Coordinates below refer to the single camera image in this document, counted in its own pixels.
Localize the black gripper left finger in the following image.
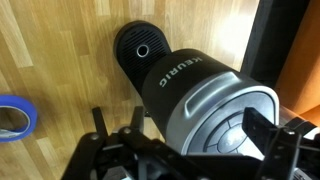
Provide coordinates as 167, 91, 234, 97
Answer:
61, 105, 162, 180

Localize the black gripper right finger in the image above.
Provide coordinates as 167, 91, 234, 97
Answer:
241, 106, 320, 180

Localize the black Keurig coffee maker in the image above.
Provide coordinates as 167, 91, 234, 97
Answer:
112, 20, 281, 156

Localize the blue tape roll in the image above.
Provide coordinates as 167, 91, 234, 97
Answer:
0, 94, 39, 144

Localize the orange sofa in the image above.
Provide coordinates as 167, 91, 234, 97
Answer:
274, 0, 320, 128

